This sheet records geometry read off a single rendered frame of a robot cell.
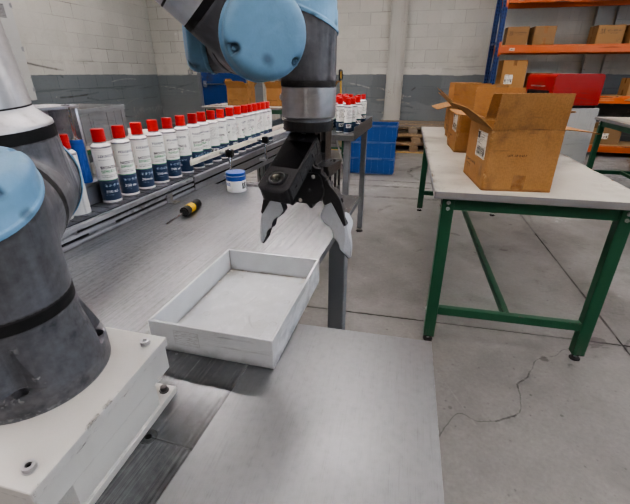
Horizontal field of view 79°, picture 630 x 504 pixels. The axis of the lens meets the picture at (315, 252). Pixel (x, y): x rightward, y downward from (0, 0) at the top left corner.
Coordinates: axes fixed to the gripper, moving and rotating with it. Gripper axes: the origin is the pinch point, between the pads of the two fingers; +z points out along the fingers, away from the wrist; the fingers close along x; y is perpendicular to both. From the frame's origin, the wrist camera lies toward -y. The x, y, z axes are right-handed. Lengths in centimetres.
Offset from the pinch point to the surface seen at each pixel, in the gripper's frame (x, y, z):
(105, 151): 70, 27, -6
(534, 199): -49, 116, 18
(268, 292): 9.6, 5.6, 12.6
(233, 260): 21.0, 11.4, 10.6
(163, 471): 3.1, -31.3, 12.9
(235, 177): 53, 64, 8
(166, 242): 46, 19, 14
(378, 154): 85, 453, 72
